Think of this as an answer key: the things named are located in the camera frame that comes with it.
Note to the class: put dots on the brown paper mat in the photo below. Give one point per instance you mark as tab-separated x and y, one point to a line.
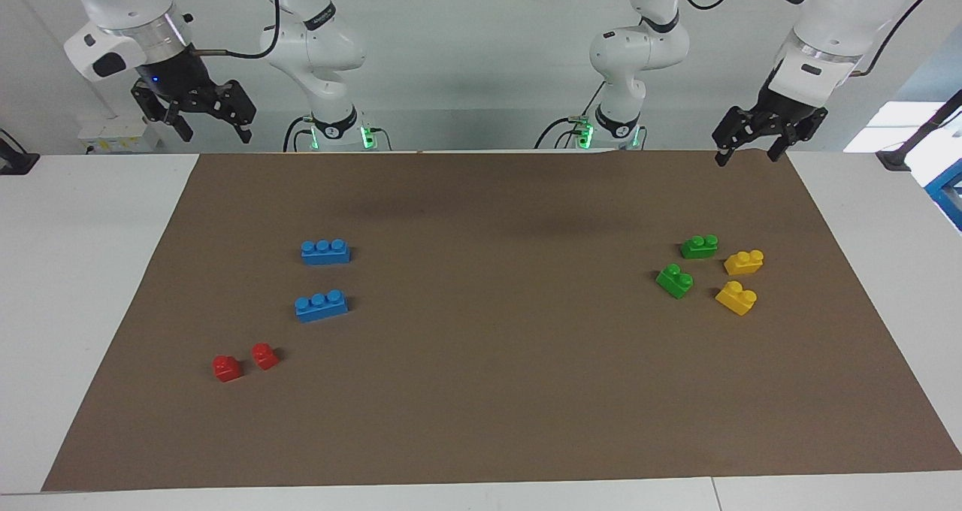
488	383

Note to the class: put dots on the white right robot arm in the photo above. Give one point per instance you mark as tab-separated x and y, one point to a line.
319	45

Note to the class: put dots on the white power socket box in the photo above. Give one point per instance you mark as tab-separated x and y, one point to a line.
113	134

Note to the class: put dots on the blue three-stud brick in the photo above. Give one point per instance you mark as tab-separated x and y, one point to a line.
322	309
325	255

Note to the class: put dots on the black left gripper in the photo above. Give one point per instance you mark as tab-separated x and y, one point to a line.
782	109

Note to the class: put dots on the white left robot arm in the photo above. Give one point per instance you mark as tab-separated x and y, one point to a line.
639	45

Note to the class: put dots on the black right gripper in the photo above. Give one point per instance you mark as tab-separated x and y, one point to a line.
176	75

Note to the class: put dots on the blue metal frame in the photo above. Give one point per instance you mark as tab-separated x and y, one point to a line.
948	192

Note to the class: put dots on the black table clamp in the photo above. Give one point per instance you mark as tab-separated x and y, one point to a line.
15	161

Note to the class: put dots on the red one-stud brick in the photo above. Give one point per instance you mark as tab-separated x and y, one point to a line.
264	358
226	370

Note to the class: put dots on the green two-stud brick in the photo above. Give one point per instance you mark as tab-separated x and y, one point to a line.
675	282
699	249

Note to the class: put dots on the yellow two-stud brick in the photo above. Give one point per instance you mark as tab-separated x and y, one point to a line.
744	264
736	299

